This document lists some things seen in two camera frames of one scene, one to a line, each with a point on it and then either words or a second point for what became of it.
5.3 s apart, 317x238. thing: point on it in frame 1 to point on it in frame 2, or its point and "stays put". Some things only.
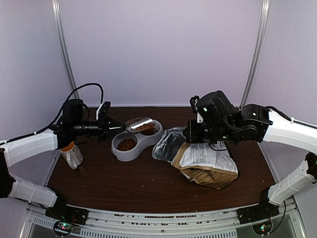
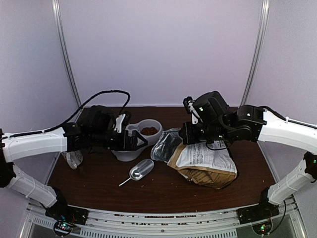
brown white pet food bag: x=211 y=164 stays put
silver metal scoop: x=133 y=123 to x=139 y=170
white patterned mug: x=73 y=154 stays put
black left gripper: x=107 y=133 to x=132 y=141
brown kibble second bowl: x=148 y=132 stays put
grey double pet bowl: x=126 y=146 stays put
